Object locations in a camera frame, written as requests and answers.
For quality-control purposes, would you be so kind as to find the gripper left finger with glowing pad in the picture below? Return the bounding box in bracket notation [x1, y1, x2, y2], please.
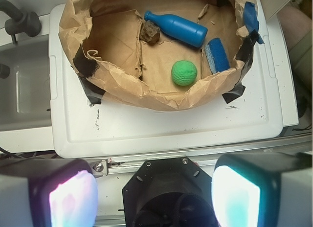
[0, 158, 98, 227]

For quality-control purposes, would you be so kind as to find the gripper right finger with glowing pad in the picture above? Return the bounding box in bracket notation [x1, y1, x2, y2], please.
[211, 152, 313, 227]

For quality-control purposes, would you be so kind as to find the blue plastic bottle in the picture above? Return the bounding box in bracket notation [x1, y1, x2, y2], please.
[144, 11, 208, 47]

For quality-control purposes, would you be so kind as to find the white sink basin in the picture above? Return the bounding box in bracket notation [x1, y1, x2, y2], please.
[0, 15, 54, 153]

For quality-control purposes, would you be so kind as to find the white plastic bin lid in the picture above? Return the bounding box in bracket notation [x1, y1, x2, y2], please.
[49, 0, 283, 158]

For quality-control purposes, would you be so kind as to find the blue sponge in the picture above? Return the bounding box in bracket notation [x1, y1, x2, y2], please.
[204, 38, 230, 74]

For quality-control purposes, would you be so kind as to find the green knitted ball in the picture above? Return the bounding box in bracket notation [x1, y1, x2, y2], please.
[171, 60, 198, 86]

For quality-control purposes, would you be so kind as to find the dark grey faucet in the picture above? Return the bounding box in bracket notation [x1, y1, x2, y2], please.
[0, 0, 42, 45]

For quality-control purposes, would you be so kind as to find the brown paper bag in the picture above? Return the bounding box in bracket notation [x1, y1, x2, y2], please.
[59, 0, 256, 111]

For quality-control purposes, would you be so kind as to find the brown rock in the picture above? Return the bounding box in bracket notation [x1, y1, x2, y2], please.
[139, 20, 161, 45]

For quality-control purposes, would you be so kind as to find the metal corner bracket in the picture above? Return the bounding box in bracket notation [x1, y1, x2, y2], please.
[88, 159, 109, 178]

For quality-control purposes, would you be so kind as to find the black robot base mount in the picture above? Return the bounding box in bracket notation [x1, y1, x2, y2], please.
[122, 158, 219, 227]

